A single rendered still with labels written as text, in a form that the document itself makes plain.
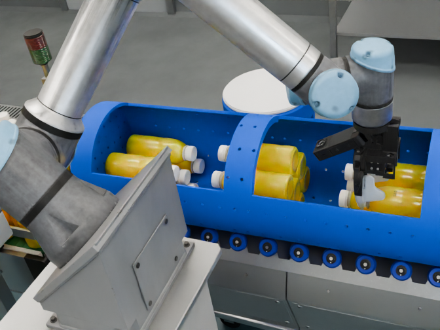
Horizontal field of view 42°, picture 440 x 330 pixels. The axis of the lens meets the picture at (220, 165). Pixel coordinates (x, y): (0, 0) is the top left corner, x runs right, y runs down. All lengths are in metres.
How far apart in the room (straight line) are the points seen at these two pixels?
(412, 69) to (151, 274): 3.25
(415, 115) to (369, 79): 2.53
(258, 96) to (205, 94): 2.19
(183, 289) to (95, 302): 0.18
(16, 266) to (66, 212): 0.77
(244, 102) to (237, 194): 0.57
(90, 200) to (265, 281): 0.60
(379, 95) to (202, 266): 0.45
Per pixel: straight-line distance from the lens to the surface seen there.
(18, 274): 1.73
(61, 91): 1.06
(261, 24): 0.89
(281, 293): 1.42
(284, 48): 0.89
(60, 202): 0.95
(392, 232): 1.19
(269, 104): 1.73
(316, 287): 1.39
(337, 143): 1.16
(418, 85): 3.87
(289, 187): 1.31
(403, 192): 1.24
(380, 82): 1.06
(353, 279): 1.35
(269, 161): 1.30
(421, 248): 1.21
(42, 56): 1.98
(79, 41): 1.04
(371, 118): 1.10
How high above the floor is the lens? 1.93
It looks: 36 degrees down
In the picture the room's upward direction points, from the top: 10 degrees counter-clockwise
